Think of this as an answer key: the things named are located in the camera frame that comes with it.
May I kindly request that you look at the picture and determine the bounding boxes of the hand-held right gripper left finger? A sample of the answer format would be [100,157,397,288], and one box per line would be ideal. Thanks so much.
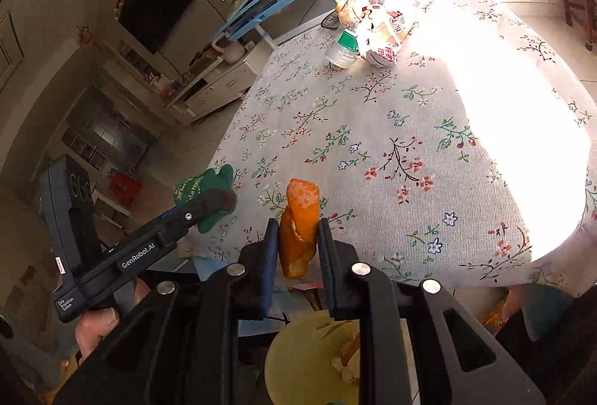
[53,218,281,405]

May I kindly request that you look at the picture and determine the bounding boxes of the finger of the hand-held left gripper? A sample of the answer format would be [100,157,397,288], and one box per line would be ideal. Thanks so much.
[159,188,237,243]

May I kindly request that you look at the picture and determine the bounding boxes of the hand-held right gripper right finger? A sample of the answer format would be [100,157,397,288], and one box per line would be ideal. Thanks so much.
[317,218,546,405]

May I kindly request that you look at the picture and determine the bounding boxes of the long orange peel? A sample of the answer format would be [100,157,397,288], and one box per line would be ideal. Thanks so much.
[278,178,320,279]

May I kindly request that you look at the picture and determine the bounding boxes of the curled orange peel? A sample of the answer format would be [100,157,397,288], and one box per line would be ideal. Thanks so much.
[338,333,361,364]

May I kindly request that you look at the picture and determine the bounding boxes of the yellow plastic trash bin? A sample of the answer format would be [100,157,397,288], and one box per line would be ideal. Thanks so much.
[264,311,362,405]

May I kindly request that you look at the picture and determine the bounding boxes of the white tissue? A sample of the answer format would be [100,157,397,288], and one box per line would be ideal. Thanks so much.
[330,351,360,384]

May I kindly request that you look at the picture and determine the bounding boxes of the person's left hand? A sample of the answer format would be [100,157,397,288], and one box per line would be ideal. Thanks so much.
[75,279,152,364]

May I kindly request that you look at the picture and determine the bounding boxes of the red plastic box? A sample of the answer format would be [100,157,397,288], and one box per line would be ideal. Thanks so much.
[108,172,143,205]

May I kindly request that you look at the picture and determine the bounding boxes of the white television cabinet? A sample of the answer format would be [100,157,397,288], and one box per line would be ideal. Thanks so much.
[165,50,262,126]

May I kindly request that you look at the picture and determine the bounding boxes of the white display shelf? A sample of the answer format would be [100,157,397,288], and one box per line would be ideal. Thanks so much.
[100,38,182,107]

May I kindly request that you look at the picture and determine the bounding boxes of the floral tablecloth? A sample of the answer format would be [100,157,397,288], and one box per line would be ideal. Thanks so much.
[187,0,597,298]

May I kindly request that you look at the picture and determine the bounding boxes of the colourful crocheted cushion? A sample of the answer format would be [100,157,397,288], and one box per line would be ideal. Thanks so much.
[482,293,514,331]

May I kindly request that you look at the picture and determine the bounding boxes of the black television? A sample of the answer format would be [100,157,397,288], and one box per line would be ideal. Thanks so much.
[118,0,200,56]

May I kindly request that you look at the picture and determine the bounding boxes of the green label plastic bottle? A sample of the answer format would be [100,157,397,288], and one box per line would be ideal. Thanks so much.
[325,29,362,70]

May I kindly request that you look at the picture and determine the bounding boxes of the person's dark clothing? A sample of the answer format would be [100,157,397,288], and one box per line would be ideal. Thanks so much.
[494,288,597,405]

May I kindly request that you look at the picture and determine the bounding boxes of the clear plastic bread bag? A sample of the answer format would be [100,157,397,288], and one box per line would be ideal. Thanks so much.
[336,0,421,67]

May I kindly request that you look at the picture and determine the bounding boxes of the red wall ornament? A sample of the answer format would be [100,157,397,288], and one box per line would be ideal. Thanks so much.
[77,26,101,49]

